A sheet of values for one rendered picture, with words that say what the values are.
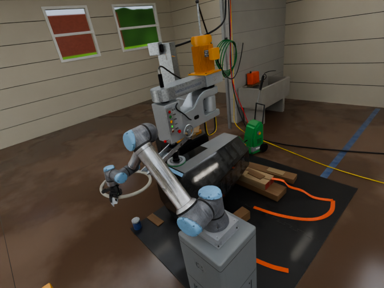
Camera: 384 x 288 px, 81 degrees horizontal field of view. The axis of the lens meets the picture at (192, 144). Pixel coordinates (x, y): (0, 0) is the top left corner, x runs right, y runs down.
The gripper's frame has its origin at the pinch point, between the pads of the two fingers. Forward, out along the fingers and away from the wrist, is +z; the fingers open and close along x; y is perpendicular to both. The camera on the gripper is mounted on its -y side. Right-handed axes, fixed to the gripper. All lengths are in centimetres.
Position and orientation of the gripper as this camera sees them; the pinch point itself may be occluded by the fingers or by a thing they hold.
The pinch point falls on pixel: (114, 203)
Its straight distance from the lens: 217.6
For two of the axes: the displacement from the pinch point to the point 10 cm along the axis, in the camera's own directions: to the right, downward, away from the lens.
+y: 9.7, 0.4, -2.3
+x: 2.2, -3.9, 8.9
